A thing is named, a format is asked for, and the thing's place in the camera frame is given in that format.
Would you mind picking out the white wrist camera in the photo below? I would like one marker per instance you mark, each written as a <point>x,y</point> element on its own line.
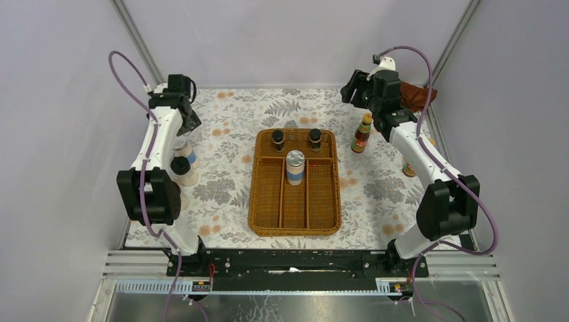
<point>176,91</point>
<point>385,63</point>

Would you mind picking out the red sauce bottle yellow cap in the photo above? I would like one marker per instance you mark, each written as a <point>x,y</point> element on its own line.
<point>362,134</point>

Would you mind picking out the black-cap pale spice jar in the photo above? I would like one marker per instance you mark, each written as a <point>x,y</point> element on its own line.
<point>185,174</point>

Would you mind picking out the silver-lid salt jar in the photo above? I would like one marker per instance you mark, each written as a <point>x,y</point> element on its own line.
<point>295,167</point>
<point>182,148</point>

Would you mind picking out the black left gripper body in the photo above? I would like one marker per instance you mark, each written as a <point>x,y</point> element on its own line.
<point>189,121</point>

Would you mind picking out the brown folded cloth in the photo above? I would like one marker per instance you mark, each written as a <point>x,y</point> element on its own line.
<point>413,97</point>

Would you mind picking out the floral table mat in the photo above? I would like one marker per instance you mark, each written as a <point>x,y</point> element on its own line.
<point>379,202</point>

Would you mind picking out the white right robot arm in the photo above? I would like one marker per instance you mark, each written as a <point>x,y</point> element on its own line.
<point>448,206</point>

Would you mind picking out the brown wicker basket tray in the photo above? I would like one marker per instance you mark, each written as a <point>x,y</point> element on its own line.
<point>311,208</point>

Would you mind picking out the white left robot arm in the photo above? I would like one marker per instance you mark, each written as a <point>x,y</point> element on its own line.
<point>150,188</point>

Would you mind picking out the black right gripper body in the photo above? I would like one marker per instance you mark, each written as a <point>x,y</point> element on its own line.
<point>373,104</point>

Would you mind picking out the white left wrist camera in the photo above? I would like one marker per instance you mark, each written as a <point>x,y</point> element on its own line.
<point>176,91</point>

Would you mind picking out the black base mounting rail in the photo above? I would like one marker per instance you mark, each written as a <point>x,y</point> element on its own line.
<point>250,270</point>

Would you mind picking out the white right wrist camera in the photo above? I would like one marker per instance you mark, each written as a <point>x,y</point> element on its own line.
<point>385,63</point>

